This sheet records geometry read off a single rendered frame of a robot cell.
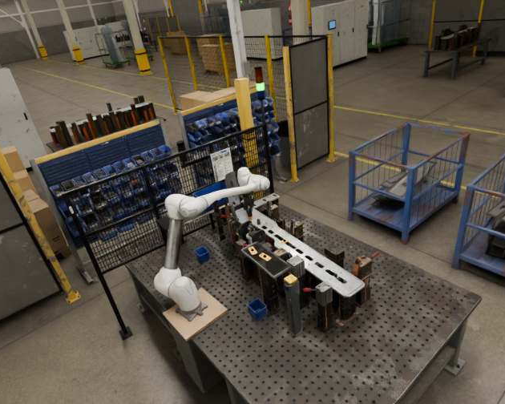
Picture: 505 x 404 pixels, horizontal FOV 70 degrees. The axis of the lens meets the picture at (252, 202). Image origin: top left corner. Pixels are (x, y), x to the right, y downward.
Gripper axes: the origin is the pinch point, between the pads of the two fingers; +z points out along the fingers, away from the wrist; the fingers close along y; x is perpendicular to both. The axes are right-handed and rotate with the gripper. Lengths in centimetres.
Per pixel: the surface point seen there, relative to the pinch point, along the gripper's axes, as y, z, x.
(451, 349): 65, 83, -150
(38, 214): -153, 35, 235
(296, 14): 509, -104, 518
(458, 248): 172, 80, -94
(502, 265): 188, 90, -128
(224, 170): 10, -19, 54
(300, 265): -16, -3, -83
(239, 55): 247, -64, 382
